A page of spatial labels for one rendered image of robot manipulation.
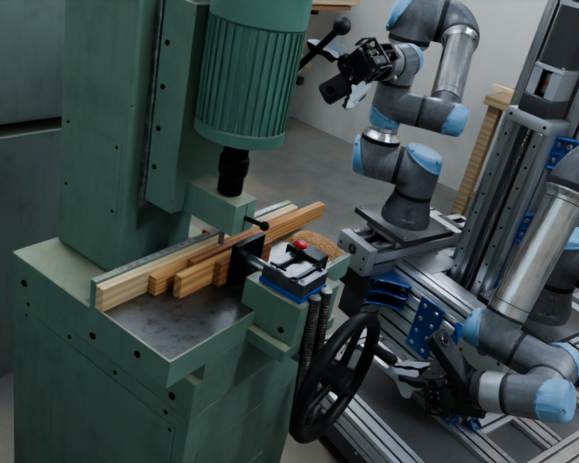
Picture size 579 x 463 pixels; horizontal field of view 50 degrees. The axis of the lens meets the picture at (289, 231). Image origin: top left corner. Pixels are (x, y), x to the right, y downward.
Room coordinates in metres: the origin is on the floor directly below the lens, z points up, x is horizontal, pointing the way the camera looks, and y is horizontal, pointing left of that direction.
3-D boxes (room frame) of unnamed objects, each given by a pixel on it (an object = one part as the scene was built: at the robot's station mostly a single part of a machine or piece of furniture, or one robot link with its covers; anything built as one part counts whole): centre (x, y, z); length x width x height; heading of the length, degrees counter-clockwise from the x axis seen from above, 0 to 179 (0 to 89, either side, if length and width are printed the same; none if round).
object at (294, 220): (1.24, 0.08, 0.92); 0.59 x 0.02 x 0.04; 149
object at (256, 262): (1.10, 0.05, 0.95); 0.09 x 0.07 x 0.09; 149
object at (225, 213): (1.16, 0.15, 1.03); 0.14 x 0.07 x 0.09; 59
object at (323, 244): (1.32, -0.07, 0.91); 0.12 x 0.09 x 0.03; 59
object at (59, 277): (1.21, 0.24, 0.76); 0.57 x 0.45 x 0.09; 59
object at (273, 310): (1.06, -0.03, 0.91); 0.15 x 0.14 x 0.09; 149
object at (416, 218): (1.79, -0.34, 0.87); 0.15 x 0.15 x 0.10
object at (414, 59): (1.47, -0.16, 1.34); 0.11 x 0.08 x 0.09; 149
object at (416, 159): (1.79, -0.33, 0.98); 0.13 x 0.12 x 0.14; 82
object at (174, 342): (1.10, 0.04, 0.87); 0.61 x 0.30 x 0.06; 149
